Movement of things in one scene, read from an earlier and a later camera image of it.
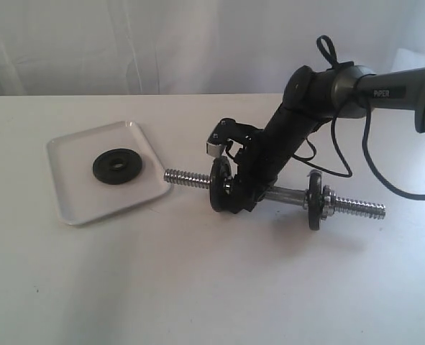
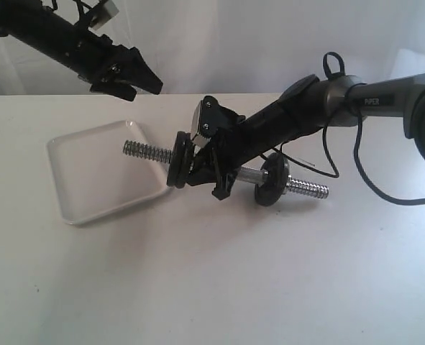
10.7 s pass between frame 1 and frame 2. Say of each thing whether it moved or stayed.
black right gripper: moved
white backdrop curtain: stayed
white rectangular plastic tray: stayed
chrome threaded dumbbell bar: moved
